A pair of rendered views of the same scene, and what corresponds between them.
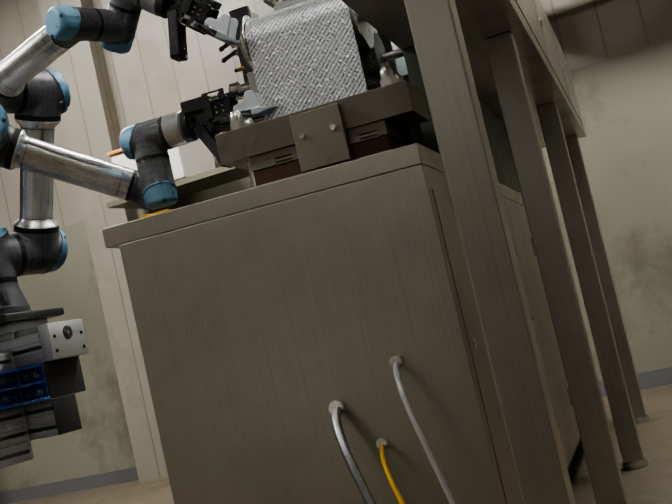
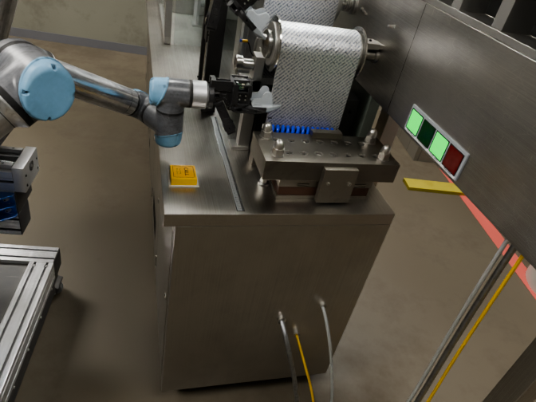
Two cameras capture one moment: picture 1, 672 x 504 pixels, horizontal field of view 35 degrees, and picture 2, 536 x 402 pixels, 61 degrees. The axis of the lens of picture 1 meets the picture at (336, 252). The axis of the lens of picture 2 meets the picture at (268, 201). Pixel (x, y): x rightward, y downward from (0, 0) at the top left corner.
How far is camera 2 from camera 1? 1.81 m
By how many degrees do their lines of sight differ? 52
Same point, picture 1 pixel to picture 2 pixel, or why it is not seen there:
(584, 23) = not seen: outside the picture
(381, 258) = (341, 262)
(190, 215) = (238, 220)
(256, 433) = (230, 325)
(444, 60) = not seen: outside the picture
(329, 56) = (330, 86)
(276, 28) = (305, 51)
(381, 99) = (380, 171)
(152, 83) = not seen: outside the picture
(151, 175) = (172, 129)
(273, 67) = (290, 78)
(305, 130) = (331, 180)
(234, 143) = (277, 169)
